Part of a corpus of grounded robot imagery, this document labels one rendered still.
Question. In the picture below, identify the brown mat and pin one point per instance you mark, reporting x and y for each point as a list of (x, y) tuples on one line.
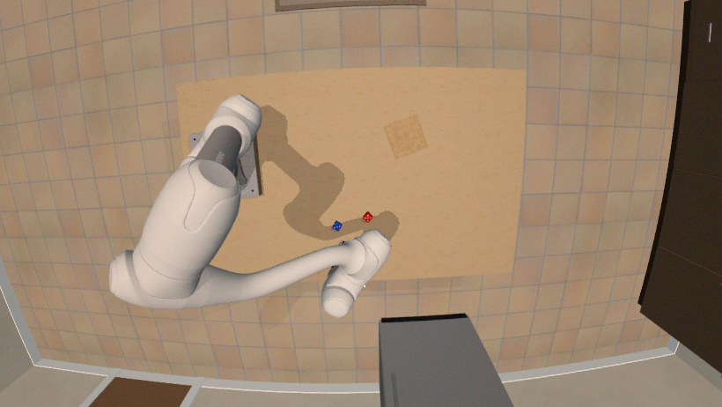
[(406, 136)]

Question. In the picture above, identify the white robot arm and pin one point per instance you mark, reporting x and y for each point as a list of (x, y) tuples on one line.
[(192, 216)]

